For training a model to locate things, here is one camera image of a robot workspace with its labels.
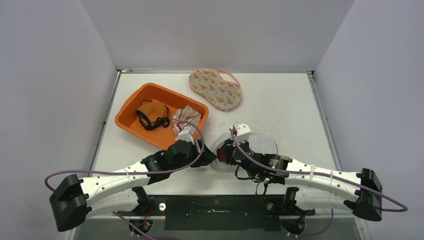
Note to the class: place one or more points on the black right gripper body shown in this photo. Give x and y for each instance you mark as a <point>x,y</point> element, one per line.
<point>228,149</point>

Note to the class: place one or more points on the dark red bra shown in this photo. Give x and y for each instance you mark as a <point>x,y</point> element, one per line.
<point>222,154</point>

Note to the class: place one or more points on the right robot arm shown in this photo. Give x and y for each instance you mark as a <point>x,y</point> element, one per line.
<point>309,187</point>

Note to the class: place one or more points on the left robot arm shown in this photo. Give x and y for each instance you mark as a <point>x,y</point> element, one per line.
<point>76,199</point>

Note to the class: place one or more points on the floral padded bra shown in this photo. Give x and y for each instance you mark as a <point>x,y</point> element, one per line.
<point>218,87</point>

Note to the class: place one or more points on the beige crumpled garment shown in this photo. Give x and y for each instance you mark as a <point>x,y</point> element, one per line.
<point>188,114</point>

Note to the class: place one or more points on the orange plastic tub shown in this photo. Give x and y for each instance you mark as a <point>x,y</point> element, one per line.
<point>148,112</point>

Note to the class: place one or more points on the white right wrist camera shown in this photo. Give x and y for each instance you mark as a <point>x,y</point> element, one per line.
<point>241,131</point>

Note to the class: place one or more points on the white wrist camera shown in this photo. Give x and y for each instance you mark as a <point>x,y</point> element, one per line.
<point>186,134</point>
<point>241,131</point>

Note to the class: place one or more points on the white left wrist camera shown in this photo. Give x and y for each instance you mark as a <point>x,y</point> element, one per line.
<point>186,134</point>

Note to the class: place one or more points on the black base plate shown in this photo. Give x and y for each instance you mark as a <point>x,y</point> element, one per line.
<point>219,213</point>

